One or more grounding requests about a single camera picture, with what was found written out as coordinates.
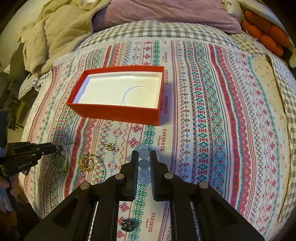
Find black hair claw clip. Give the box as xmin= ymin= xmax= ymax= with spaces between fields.
xmin=120 ymin=218 xmax=139 ymax=232

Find floral cream pillow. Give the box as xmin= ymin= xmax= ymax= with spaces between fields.
xmin=221 ymin=0 xmax=243 ymax=23

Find red cardboard box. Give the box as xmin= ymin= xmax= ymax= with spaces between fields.
xmin=66 ymin=65 xmax=165 ymax=126

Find gold hoop rings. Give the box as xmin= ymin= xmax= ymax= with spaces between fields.
xmin=78 ymin=153 xmax=96 ymax=173

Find patterned cross-stitch cloth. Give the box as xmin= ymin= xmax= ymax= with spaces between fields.
xmin=21 ymin=38 xmax=293 ymax=241

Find purple pillow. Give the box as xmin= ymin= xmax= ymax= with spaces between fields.
xmin=92 ymin=0 xmax=241 ymax=34

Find beige quilted blanket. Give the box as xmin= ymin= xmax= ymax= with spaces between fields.
xmin=16 ymin=1 xmax=110 ymax=76

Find orange plush toy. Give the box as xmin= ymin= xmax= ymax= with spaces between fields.
xmin=241 ymin=10 xmax=290 ymax=57

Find pale blue bead bracelet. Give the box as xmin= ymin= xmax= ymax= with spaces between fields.
xmin=129 ymin=143 xmax=152 ymax=185

